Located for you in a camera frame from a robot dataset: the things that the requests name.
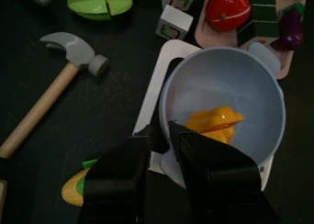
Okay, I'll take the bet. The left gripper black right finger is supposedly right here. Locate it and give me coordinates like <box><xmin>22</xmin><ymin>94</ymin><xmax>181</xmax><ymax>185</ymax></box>
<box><xmin>167</xmin><ymin>120</ymin><xmax>282</xmax><ymax>224</ymax></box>

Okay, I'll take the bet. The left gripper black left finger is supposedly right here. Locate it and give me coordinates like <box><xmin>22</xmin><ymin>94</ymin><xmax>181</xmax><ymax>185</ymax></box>
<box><xmin>76</xmin><ymin>124</ymin><xmax>155</xmax><ymax>224</ymax></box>

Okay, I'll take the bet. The yellow toy squash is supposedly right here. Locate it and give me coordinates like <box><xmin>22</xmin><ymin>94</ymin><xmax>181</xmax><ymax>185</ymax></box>
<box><xmin>183</xmin><ymin>106</ymin><xmax>247</xmax><ymax>146</ymax></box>

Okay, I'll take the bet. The yellow toy corn green husk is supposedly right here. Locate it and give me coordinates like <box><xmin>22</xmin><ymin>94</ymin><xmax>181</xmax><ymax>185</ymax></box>
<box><xmin>60</xmin><ymin>158</ymin><xmax>99</xmax><ymax>207</ymax></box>

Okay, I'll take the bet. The white toy induction stove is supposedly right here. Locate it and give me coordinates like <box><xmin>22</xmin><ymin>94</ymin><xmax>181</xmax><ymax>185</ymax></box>
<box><xmin>132</xmin><ymin>39</ymin><xmax>275</xmax><ymax>192</ymax></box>

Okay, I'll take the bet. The wooden toy hammer grey head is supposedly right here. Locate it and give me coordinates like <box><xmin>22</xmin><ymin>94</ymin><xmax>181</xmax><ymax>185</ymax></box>
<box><xmin>0</xmin><ymin>31</ymin><xmax>111</xmax><ymax>160</ymax></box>

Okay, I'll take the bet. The light blue toy pot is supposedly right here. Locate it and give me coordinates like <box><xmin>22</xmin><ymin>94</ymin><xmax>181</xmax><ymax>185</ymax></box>
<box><xmin>157</xmin><ymin>42</ymin><xmax>287</xmax><ymax>189</ymax></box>

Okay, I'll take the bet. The light wooden cutting board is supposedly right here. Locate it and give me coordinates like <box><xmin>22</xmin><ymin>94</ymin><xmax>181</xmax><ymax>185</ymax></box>
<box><xmin>193</xmin><ymin>0</ymin><xmax>308</xmax><ymax>81</ymax></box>

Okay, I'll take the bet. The purple toy eggplant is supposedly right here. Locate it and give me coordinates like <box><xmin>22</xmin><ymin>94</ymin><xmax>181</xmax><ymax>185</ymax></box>
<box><xmin>270</xmin><ymin>3</ymin><xmax>306</xmax><ymax>52</ymax></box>

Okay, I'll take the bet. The dark green striped toy block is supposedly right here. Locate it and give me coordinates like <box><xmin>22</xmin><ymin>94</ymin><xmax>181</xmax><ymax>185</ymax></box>
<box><xmin>235</xmin><ymin>0</ymin><xmax>282</xmax><ymax>47</ymax></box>

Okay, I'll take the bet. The red toy tomato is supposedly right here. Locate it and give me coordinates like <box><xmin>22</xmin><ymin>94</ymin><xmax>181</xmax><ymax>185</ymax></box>
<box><xmin>203</xmin><ymin>0</ymin><xmax>252</xmax><ymax>33</ymax></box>

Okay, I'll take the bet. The green toy lettuce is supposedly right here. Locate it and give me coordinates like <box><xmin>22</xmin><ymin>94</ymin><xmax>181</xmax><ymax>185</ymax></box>
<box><xmin>66</xmin><ymin>0</ymin><xmax>135</xmax><ymax>21</ymax></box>

